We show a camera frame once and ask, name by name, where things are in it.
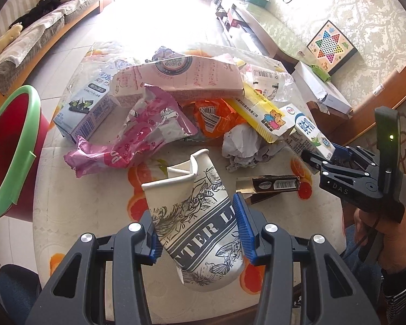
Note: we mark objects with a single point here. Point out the small black box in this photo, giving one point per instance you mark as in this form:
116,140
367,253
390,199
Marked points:
274,186

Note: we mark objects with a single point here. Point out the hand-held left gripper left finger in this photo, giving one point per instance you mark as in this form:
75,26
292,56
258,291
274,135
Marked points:
151,253

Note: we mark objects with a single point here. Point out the crumpled grey paper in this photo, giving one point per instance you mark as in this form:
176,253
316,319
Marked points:
269,150

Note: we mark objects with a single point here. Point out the clear plastic label packaging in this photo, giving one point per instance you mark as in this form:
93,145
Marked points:
269,81

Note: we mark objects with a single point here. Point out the red bucket with green rim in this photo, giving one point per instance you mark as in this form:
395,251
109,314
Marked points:
10,149

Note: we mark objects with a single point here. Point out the crumpled white paper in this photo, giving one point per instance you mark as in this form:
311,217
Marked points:
240,142

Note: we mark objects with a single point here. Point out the red box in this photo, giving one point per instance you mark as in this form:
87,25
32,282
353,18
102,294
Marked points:
235,23

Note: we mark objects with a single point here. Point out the crushed printed paper cup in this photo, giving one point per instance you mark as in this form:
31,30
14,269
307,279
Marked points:
189,216

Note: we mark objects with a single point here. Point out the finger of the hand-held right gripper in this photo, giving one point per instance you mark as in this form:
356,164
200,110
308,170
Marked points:
340,151
313,162

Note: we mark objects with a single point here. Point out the pink foil wrapper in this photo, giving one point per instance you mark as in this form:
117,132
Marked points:
135,138

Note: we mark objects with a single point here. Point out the crumpled patterned wrapper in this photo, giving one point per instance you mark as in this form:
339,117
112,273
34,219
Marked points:
164,54

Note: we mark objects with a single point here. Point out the pink carton box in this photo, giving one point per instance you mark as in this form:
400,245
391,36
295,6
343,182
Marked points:
196,74

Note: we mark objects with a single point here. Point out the green packet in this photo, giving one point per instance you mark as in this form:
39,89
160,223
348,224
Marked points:
319,71

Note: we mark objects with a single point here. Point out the dark blue cloth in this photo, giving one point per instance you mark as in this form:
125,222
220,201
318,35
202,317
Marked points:
17,291

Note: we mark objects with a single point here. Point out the clear plastic film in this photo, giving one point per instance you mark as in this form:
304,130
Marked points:
105,52

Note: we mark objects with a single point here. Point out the yellow bear print box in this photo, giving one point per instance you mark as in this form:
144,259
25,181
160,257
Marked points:
257,115

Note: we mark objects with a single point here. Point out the cream plush toy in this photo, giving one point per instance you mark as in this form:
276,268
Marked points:
5,39

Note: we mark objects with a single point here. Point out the glass top TV cabinet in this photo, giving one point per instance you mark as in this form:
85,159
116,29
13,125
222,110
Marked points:
267,30

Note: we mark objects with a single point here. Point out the white and green carton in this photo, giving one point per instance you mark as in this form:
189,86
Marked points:
308,132

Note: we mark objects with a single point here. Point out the black garment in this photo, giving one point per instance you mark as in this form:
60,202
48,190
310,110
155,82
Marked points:
37,12

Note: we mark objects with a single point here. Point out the long white box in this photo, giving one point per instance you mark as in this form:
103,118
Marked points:
324,89

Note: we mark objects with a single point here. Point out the orange fruit print tablecloth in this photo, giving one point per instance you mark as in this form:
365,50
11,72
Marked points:
88,210

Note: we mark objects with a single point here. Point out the orange plastic wrapper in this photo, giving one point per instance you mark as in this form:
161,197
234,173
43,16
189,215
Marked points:
223,122

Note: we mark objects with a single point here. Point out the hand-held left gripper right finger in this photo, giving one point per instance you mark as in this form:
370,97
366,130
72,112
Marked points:
244,223

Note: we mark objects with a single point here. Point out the striped wooden frame sofa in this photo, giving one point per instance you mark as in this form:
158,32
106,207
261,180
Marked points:
30,44

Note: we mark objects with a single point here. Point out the person's right hand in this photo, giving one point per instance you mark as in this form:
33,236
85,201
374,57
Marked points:
396,243

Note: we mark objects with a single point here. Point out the star checkers board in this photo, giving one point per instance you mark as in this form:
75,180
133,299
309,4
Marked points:
330,45

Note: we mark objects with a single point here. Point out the blue and white carton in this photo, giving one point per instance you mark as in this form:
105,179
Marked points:
84,111

